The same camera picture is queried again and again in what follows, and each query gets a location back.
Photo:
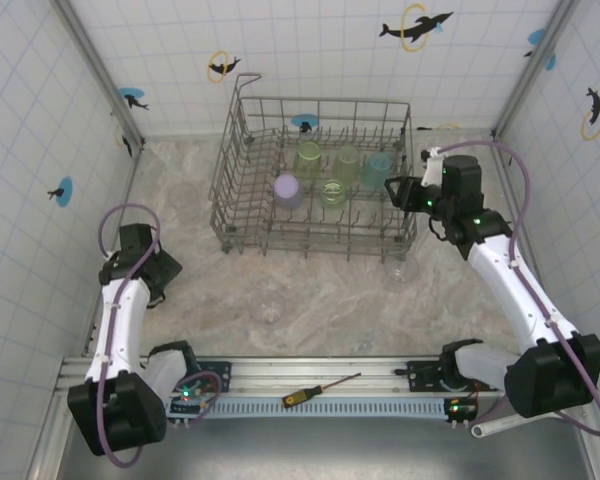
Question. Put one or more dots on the purple plastic cup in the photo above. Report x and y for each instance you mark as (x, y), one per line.
(287, 192)

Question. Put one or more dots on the aluminium frame post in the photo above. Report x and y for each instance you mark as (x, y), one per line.
(97, 70)
(535, 70)

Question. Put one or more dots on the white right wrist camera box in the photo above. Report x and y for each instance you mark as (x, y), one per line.
(434, 167)

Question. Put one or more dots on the steel sheet panel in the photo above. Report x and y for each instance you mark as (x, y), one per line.
(305, 450)

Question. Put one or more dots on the teal plastic cup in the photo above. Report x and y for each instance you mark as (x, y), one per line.
(377, 170)

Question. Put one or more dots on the silver adjustable wrench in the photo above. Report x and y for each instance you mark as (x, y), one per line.
(485, 429)

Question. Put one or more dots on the green translucent plastic cup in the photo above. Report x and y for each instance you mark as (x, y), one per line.
(334, 196)
(346, 162)

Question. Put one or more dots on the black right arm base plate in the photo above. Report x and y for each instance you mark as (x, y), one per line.
(420, 377)

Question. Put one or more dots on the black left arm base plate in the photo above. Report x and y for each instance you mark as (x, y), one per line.
(220, 375)

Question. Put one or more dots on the black yellow screwdriver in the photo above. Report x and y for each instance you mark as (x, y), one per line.
(297, 398)

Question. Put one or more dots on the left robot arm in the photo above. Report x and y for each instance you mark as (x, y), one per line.
(115, 415)

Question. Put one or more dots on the clear plastic cup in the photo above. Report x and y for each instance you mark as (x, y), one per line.
(267, 310)
(400, 272)

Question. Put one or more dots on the pale frosted green cup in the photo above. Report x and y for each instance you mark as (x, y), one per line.
(307, 159)

